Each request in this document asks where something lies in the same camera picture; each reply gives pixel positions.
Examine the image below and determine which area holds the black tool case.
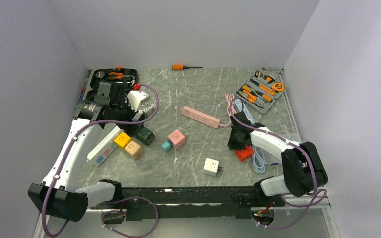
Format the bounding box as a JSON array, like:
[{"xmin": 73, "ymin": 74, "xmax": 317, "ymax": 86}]
[{"xmin": 83, "ymin": 67, "xmax": 139, "ymax": 104}]

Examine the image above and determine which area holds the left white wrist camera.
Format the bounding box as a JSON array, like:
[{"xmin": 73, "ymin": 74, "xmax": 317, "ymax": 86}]
[{"xmin": 127, "ymin": 90, "xmax": 150, "ymax": 112}]

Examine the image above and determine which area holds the light blue round plug cable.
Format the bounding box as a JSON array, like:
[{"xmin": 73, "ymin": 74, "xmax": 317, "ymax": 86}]
[{"xmin": 251, "ymin": 146, "xmax": 267, "ymax": 174}]

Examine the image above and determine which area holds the white power strip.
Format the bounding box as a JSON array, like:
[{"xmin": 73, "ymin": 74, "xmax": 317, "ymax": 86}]
[{"xmin": 86, "ymin": 127, "xmax": 123, "ymax": 167}]

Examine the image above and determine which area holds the yellow cube adapter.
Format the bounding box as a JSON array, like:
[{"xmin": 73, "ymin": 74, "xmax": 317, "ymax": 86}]
[{"xmin": 114, "ymin": 132, "xmax": 132, "ymax": 149}]

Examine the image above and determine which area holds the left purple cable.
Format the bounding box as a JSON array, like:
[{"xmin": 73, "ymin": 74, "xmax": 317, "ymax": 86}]
[{"xmin": 41, "ymin": 83, "xmax": 160, "ymax": 238}]

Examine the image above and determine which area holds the pink cube adapter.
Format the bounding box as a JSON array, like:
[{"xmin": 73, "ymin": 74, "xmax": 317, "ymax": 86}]
[{"xmin": 167, "ymin": 129, "xmax": 186, "ymax": 150}]

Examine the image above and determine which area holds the blue red pen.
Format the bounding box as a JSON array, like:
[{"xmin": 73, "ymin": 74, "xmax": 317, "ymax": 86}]
[{"xmin": 77, "ymin": 69, "xmax": 91, "ymax": 104}]

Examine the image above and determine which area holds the orange handled screwdriver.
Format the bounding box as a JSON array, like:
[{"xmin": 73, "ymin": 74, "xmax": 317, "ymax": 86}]
[{"xmin": 171, "ymin": 65, "xmax": 203, "ymax": 71}]

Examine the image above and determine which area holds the white cube adapter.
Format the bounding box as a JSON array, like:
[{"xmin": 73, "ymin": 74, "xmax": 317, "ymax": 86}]
[{"xmin": 203, "ymin": 158, "xmax": 223, "ymax": 176}]

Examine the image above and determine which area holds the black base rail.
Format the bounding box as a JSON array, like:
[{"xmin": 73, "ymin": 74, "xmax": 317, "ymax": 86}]
[{"xmin": 93, "ymin": 186, "xmax": 284, "ymax": 221}]

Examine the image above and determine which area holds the light blue power strip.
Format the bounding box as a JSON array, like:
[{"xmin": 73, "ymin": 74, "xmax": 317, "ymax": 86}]
[{"xmin": 234, "ymin": 99, "xmax": 256, "ymax": 124}]

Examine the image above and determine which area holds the dark green cube adapter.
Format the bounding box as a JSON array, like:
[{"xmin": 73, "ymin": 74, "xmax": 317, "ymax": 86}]
[{"xmin": 135, "ymin": 127, "xmax": 155, "ymax": 146}]

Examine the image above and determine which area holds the beige cube adapter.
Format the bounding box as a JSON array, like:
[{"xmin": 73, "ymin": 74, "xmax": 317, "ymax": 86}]
[{"xmin": 124, "ymin": 140, "xmax": 143, "ymax": 160}]

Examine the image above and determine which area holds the blue cube adapter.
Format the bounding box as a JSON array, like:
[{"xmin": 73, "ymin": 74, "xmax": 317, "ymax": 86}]
[{"xmin": 132, "ymin": 113, "xmax": 142, "ymax": 122}]

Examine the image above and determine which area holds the clear screw box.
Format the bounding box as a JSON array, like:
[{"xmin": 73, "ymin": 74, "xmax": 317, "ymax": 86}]
[{"xmin": 262, "ymin": 133, "xmax": 302, "ymax": 163}]

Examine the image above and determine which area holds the red cube adapter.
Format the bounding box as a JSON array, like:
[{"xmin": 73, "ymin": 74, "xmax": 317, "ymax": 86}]
[{"xmin": 234, "ymin": 146, "xmax": 254, "ymax": 162}]

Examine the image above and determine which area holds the pink power strip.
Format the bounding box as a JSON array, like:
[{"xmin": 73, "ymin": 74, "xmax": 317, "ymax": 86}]
[{"xmin": 181, "ymin": 106, "xmax": 220, "ymax": 129}]

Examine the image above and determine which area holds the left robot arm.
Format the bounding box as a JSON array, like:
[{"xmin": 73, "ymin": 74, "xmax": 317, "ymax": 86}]
[{"xmin": 28, "ymin": 101, "xmax": 155, "ymax": 224}]

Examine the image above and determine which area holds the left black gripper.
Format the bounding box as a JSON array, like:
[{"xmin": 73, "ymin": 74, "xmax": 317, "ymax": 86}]
[{"xmin": 110, "ymin": 93, "xmax": 147, "ymax": 137}]

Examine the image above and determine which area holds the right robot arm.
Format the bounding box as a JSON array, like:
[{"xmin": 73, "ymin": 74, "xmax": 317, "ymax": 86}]
[{"xmin": 228, "ymin": 112, "xmax": 328, "ymax": 206}]

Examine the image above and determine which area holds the grey tool case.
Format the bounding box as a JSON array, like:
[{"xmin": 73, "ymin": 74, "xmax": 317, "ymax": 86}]
[{"xmin": 234, "ymin": 68, "xmax": 286, "ymax": 114}]

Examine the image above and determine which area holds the pink coiled cable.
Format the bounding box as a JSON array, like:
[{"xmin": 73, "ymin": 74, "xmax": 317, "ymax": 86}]
[{"xmin": 219, "ymin": 93, "xmax": 239, "ymax": 127}]

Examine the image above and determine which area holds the teal cube adapter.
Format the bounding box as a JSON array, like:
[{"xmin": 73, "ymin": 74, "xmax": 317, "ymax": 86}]
[{"xmin": 162, "ymin": 140, "xmax": 173, "ymax": 152}]

